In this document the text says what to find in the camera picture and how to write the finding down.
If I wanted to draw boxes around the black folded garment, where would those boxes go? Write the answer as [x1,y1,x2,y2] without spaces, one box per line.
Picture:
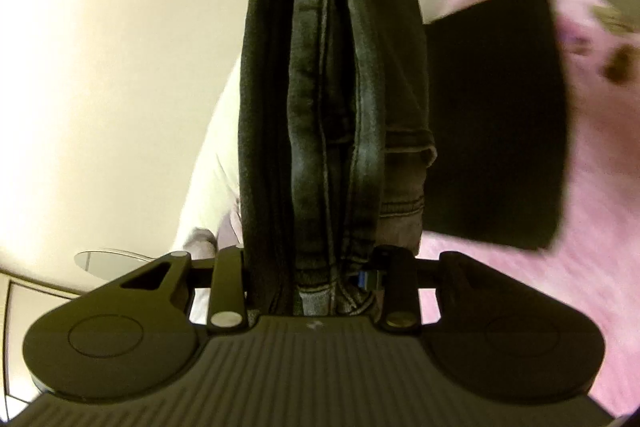
[423,0,568,251]

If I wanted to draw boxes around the pink floral bedspread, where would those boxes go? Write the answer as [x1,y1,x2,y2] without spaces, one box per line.
[420,0,639,416]

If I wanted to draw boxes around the dark grey jeans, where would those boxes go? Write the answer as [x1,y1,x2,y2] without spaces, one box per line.
[239,0,436,317]

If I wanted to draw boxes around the white rolled duvet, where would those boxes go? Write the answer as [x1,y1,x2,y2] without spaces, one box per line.
[171,56,246,325]

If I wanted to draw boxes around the round ceiling lamp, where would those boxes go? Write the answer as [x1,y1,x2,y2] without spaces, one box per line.
[74,249,154,281]

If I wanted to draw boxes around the cream wardrobe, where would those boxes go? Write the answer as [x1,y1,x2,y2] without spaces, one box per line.
[0,273,78,423]

